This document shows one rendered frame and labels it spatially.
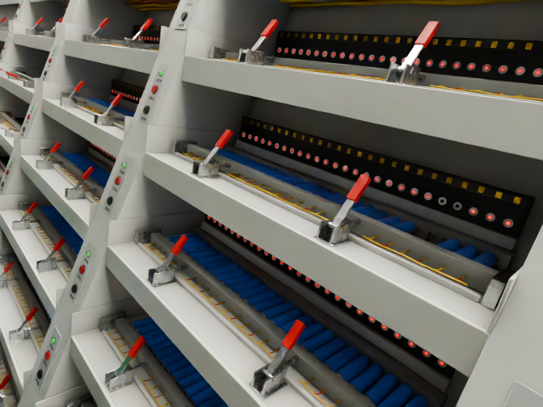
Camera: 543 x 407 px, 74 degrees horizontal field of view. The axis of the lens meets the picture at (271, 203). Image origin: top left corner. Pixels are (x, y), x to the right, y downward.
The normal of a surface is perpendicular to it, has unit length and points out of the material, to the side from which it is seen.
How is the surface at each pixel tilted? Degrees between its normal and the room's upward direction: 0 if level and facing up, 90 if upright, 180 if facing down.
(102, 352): 18
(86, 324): 90
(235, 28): 90
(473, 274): 108
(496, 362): 90
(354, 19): 90
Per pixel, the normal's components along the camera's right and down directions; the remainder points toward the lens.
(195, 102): 0.69, 0.33
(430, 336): -0.70, 0.07
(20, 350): 0.19, -0.94
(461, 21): -0.61, -0.22
